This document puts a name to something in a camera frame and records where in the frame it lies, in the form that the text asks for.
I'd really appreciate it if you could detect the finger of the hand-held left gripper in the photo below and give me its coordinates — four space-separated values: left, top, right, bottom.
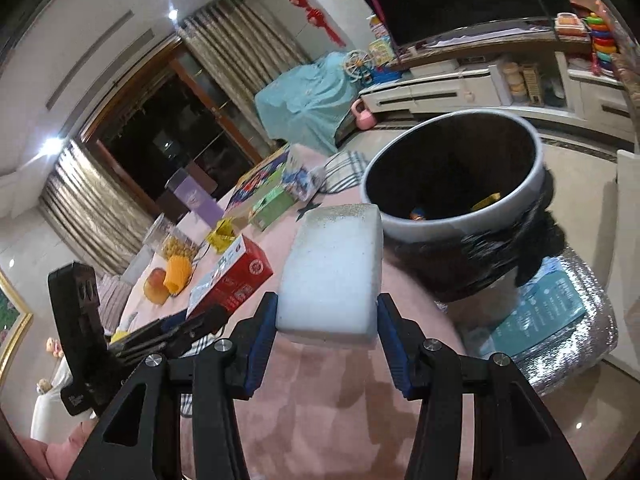
165 304 237 356
107 310 191 356

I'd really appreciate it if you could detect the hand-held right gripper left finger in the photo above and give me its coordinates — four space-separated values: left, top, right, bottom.
65 291 281 480

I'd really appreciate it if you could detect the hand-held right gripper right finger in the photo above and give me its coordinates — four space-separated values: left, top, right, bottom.
376 292 588 480

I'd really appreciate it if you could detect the orange foam fruit net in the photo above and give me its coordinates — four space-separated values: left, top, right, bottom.
165 255 193 296

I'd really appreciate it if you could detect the white foam block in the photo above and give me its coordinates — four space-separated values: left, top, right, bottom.
275 204 385 346

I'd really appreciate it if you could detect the white trash bin black bag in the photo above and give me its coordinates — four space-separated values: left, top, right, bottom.
361 109 566 302

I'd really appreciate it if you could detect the green yellow wrapper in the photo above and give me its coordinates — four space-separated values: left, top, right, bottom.
470 192 503 211

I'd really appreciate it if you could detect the red yellow apple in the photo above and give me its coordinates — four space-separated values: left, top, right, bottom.
144 268 171 306

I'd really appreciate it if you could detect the red tissue box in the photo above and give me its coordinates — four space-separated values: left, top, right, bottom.
186 234 275 320

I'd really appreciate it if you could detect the gold framed picture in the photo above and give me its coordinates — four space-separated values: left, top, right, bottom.
0 270 33 386

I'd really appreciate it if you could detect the clear jar of snack balls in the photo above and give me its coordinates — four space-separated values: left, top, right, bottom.
142 215 201 261

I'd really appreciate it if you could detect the beige curtain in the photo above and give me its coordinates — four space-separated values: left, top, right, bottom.
177 0 313 81
40 140 151 273

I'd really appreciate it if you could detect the purple drink bottle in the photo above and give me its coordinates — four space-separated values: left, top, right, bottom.
165 169 226 228

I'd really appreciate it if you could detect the green flat box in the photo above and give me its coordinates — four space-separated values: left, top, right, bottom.
248 182 296 231

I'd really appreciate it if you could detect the colourful puzzle box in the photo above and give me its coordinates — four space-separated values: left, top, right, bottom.
225 145 292 216

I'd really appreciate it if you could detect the teal booklet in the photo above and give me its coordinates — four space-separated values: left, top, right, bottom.
492 272 586 356

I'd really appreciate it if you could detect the blue white packet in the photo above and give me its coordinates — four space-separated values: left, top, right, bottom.
282 144 326 202

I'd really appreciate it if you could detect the silver foil mat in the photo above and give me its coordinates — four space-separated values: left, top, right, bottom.
435 255 613 396

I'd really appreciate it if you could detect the wooden sliding glass door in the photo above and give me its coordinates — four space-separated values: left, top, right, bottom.
82 42 281 221

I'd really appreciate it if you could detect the pink kettlebell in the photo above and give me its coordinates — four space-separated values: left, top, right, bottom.
350 100 377 131

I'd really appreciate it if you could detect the teal covered armchair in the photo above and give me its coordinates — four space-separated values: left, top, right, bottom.
255 55 362 156

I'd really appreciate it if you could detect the white television stand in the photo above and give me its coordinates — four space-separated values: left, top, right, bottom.
360 30 640 121

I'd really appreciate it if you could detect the toy ferris wheel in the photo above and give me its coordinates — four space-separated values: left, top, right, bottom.
344 49 373 83

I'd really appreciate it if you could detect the pink toy cash register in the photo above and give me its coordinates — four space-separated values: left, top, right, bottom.
555 12 591 36

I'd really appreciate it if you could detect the rainbow stacking ring toy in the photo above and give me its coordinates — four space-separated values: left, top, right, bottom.
590 10 621 76

